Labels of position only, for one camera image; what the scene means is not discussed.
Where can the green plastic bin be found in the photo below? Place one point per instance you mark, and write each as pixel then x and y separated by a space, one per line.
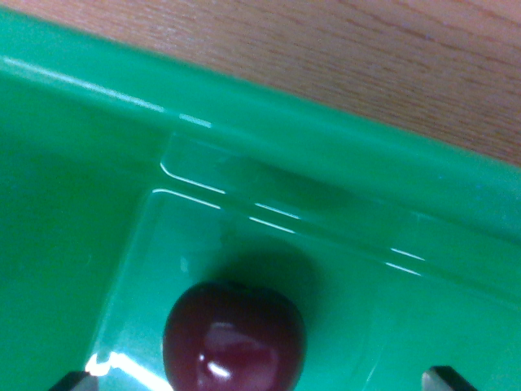
pixel 366 212

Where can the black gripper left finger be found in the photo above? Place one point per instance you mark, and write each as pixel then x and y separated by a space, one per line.
pixel 77 383

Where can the dark red cherry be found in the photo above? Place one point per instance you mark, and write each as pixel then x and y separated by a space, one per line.
pixel 234 338

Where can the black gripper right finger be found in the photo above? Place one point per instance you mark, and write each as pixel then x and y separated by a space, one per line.
pixel 441 382

